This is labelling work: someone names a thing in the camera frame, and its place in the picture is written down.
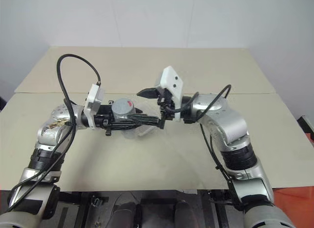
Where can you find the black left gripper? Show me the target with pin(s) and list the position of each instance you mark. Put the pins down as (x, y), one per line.
(101, 120)

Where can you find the clear plastic jar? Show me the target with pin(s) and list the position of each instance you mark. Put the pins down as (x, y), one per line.
(132, 133)

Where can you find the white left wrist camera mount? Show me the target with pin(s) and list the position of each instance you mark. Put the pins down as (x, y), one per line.
(94, 96)

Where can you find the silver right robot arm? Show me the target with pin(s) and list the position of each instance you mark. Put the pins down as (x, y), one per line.
(233, 125)

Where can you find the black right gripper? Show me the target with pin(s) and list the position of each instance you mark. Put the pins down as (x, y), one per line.
(167, 103)

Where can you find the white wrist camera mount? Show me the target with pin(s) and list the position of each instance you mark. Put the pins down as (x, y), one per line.
(170, 77)
(94, 96)

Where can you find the dark object at wall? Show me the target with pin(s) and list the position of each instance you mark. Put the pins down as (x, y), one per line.
(2, 101)

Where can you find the dark rounded shape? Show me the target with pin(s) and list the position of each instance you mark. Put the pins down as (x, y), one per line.
(183, 214)
(126, 215)

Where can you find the red object with black part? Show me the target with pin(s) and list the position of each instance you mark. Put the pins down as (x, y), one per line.
(307, 128)

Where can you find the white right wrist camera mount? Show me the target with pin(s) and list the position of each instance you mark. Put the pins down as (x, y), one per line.
(170, 77)

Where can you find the silver jar lid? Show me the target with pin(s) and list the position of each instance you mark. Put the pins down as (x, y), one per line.
(122, 109)

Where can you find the black table frame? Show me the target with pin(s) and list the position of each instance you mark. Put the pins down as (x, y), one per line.
(73, 208)

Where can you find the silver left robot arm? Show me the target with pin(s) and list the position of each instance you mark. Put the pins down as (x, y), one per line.
(49, 136)

